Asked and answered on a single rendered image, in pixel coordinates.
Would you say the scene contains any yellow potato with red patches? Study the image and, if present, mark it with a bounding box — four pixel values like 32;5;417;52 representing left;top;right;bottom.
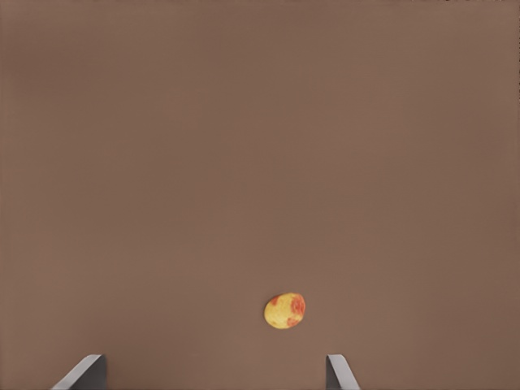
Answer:
263;292;306;330

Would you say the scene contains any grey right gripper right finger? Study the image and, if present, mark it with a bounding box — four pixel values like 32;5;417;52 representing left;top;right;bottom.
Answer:
325;353;361;390

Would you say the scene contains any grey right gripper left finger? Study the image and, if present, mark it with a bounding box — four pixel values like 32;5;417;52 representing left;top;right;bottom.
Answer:
50;353;108;390

